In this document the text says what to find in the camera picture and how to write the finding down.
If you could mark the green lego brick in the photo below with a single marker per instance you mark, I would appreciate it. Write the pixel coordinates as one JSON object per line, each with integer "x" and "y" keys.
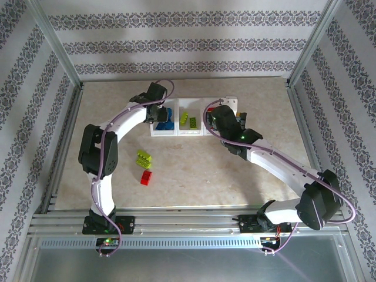
{"x": 184, "y": 117}
{"x": 143, "y": 164}
{"x": 193, "y": 122}
{"x": 144, "y": 154}

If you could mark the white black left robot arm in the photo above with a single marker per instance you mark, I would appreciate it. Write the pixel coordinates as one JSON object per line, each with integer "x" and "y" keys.
{"x": 126, "y": 120}

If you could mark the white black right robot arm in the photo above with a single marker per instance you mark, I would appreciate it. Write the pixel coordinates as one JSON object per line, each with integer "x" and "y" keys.
{"x": 276, "y": 164}

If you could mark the white bin for red bricks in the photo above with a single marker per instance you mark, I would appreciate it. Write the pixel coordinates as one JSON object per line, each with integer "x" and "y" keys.
{"x": 205, "y": 101}

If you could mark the white bin for green bricks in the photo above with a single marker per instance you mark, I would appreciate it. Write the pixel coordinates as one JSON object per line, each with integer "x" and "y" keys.
{"x": 191, "y": 132}

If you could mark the small circuit board with LED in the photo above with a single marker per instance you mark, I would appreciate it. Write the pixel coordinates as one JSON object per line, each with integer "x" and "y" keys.
{"x": 107, "y": 242}

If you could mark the grey metal sheet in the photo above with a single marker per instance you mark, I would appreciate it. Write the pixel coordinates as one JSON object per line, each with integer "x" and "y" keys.
{"x": 176, "y": 267}

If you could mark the aluminium side rail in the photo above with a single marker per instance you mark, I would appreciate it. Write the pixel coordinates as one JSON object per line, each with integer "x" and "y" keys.
{"x": 63, "y": 147}
{"x": 299, "y": 117}

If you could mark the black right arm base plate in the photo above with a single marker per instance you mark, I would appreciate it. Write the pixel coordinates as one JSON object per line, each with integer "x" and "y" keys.
{"x": 246, "y": 224}

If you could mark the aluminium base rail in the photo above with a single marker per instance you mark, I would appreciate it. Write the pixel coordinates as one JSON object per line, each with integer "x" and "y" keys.
{"x": 191, "y": 223}

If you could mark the aluminium frame post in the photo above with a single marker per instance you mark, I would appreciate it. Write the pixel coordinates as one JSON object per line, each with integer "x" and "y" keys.
{"x": 312, "y": 44}
{"x": 55, "y": 44}

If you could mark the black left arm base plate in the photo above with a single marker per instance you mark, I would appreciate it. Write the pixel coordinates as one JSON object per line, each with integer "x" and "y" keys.
{"x": 127, "y": 224}

